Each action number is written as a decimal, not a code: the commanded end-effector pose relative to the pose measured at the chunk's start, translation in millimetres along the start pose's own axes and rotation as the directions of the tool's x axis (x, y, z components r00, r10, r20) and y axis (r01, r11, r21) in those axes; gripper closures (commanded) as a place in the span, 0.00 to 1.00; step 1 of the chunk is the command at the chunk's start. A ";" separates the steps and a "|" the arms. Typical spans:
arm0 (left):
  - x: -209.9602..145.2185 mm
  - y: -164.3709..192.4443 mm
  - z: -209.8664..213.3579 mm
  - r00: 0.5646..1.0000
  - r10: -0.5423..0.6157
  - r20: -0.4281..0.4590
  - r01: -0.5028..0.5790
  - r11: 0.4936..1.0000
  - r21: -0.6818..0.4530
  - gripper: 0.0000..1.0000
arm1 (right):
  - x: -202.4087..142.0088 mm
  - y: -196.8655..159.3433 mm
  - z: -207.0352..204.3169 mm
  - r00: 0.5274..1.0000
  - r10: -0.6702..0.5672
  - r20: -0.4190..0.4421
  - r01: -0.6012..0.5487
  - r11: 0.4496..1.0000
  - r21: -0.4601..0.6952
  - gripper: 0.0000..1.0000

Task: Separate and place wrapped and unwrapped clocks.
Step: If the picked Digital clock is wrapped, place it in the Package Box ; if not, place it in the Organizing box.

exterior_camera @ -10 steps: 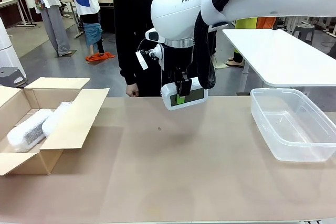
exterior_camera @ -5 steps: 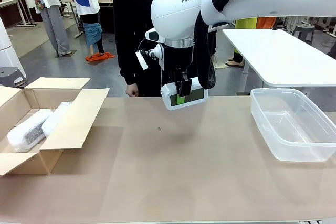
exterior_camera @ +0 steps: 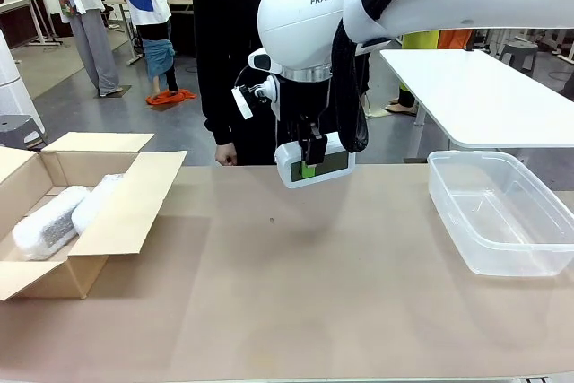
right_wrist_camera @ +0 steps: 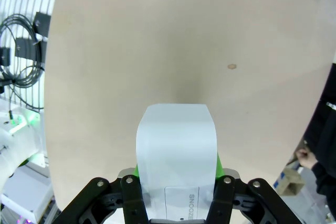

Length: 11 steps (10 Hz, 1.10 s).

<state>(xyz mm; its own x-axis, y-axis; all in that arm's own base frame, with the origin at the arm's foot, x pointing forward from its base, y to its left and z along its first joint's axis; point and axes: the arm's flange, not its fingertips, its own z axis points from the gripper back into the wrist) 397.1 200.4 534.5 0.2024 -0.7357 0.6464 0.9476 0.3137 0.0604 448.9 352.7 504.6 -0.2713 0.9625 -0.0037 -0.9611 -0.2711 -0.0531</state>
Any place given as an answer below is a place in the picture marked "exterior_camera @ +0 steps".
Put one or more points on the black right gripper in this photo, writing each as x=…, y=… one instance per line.
x=305, y=100

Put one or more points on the white unwrapped digital clock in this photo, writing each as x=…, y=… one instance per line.
x=336, y=163

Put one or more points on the bubble-wrapped clock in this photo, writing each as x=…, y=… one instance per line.
x=98, y=201
x=49, y=226

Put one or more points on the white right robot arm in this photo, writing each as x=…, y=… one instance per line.
x=305, y=20

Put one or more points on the person's right hand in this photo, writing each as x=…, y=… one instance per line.
x=225, y=155

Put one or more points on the person in black hoodie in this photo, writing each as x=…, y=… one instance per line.
x=233, y=42

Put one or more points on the orange cloth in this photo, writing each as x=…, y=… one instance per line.
x=170, y=98

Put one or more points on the person in yellow apron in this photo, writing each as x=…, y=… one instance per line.
x=419, y=40

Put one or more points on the white background table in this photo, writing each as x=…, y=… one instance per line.
x=457, y=87

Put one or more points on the person in orange trousers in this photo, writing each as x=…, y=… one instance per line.
x=455, y=38

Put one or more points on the open brown cardboard box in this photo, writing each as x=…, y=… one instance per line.
x=116, y=217

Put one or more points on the clear plastic container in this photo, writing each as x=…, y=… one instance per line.
x=498, y=217

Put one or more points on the grey plastic stool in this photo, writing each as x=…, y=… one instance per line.
x=518, y=53

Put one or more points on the mannequin with grey trousers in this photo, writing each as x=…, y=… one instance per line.
x=89, y=33

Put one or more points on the wooden background desk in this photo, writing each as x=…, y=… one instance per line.
x=22, y=11

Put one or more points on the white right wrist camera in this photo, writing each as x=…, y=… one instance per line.
x=242, y=102

